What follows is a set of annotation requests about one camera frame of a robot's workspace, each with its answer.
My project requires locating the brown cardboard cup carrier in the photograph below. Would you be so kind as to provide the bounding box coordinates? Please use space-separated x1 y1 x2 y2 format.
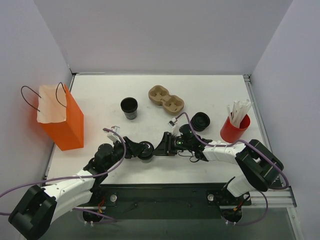
148 85 185 116

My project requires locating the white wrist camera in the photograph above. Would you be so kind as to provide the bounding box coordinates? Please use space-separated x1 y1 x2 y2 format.
168 117 179 136
103 125 121 143

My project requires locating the black paper coffee cup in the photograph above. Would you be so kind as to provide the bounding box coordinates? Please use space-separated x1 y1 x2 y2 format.
140 155 153 163

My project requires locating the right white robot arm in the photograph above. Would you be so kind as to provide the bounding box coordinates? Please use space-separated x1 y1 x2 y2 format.
152 124 284 204

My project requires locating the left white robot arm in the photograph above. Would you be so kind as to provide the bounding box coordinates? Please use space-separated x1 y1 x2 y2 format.
8 137 146 240

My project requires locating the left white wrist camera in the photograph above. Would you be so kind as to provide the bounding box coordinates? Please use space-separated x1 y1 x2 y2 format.
103 125 121 143

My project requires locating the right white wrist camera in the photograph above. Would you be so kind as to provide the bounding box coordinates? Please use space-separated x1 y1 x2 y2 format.
168 117 179 136

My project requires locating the orange paper bag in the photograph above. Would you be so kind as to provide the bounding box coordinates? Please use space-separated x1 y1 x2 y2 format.
27 82 84 151

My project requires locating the red plastic cup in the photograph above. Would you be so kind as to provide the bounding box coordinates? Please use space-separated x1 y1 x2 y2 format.
220 114 251 143

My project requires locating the stack of black lids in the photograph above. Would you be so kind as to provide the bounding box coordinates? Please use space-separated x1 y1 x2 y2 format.
190 112 211 132

